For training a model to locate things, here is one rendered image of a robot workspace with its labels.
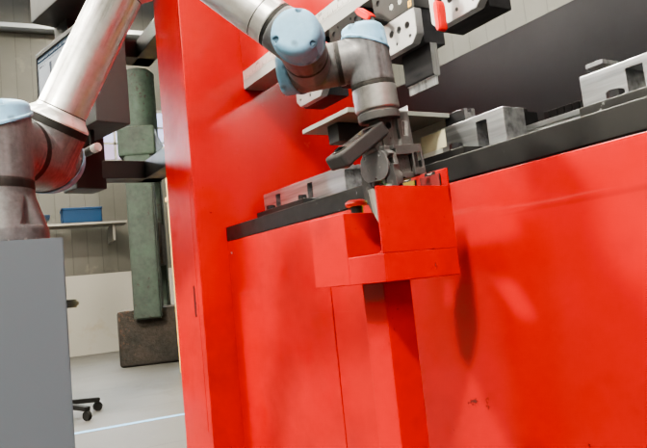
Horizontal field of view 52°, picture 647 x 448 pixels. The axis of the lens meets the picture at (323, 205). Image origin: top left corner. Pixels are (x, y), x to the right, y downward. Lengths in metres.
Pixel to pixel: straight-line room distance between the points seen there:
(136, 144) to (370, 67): 6.28
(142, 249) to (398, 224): 6.17
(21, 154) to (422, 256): 0.64
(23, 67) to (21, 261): 9.42
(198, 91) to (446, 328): 1.26
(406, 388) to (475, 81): 1.24
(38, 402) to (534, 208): 0.80
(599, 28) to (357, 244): 1.01
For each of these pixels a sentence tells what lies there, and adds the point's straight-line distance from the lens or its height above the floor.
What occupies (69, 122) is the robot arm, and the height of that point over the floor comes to 0.99.
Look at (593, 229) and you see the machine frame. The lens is 1.05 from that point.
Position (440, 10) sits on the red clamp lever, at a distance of 1.42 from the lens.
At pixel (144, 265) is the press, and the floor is 1.02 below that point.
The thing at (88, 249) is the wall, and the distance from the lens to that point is 9.91.
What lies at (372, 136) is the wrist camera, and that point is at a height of 0.90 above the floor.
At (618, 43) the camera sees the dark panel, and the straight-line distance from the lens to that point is 1.84.
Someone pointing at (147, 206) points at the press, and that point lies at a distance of 7.17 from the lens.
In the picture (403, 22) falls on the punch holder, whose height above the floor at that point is 1.23.
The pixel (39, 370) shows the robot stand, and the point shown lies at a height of 0.59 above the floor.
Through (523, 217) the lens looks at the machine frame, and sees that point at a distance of 1.13.
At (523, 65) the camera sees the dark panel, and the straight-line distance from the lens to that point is 2.02.
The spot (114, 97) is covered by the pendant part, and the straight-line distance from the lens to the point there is 2.25.
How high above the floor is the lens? 0.67
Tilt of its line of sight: 7 degrees up
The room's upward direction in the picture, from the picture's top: 6 degrees counter-clockwise
